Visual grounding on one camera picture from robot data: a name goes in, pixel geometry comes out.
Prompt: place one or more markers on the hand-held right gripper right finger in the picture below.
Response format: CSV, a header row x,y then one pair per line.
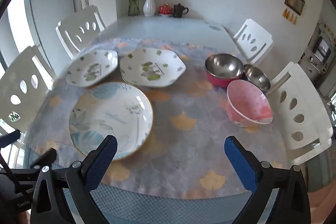
x,y
242,163

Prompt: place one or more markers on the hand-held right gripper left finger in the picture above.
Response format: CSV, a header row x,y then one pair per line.
x,y
101,161

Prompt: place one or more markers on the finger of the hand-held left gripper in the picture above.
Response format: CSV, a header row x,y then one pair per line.
x,y
46,157
10,138

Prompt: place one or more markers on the round plate with blue leaves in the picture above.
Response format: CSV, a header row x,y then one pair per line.
x,y
113,113

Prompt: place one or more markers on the pink patterned bowl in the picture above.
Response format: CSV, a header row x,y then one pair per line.
x,y
246,100

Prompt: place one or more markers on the small steel bowl blue outside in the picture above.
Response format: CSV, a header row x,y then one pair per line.
x,y
256,77

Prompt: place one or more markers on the angular white plate green print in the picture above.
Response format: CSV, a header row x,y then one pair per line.
x,y
89,69
152,66

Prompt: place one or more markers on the large steel bowl red outside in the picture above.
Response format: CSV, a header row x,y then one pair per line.
x,y
223,66

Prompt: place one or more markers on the white dining chair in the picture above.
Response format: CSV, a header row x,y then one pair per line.
x,y
78,29
23,74
307,98
254,32

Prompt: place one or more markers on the blue waffle cloth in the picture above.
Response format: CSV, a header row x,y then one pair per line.
x,y
162,211

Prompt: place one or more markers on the grey tablecloth with orange leaves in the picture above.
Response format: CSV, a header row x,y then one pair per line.
x,y
178,98

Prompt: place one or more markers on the dark framed window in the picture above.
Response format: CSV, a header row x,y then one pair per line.
x,y
333,106

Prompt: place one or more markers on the bright window beside table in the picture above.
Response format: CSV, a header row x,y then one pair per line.
x,y
18,27

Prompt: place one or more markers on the cluttered white cabinet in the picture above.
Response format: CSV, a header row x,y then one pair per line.
x,y
320,50

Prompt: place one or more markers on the clear glass vase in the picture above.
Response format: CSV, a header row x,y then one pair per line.
x,y
134,6

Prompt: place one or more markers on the white ribbed vase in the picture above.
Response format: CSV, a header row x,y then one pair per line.
x,y
149,7

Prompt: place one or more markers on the red lidded cup on saucer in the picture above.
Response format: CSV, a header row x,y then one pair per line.
x,y
165,9

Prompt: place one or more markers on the dark brown lidded mug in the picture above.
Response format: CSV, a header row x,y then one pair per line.
x,y
179,11

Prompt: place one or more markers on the small brown framed picture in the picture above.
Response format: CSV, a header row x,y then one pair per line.
x,y
294,1

